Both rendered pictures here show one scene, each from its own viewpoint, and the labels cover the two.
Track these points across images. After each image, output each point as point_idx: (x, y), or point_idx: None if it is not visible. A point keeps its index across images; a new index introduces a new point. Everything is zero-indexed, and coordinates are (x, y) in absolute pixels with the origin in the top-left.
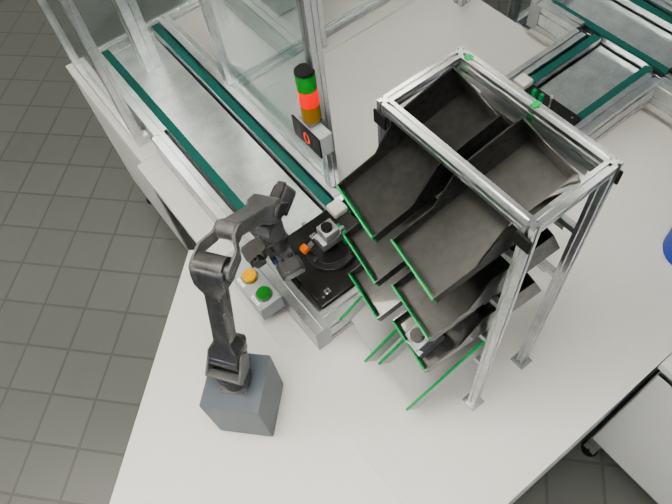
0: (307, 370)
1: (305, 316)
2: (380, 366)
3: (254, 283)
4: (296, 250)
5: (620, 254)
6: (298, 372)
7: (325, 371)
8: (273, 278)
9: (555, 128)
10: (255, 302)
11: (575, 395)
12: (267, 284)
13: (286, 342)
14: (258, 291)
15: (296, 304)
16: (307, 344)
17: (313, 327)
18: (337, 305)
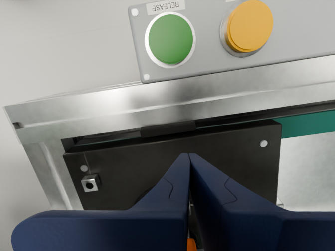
0: (29, 57)
1: (60, 109)
2: (4, 158)
3: (217, 32)
4: (231, 171)
5: None
6: (30, 40)
7: (18, 83)
8: (199, 87)
9: None
10: (159, 3)
11: None
12: (192, 64)
13: (94, 48)
14: (181, 27)
15: (101, 105)
16: (76, 80)
17: (25, 112)
18: (62, 179)
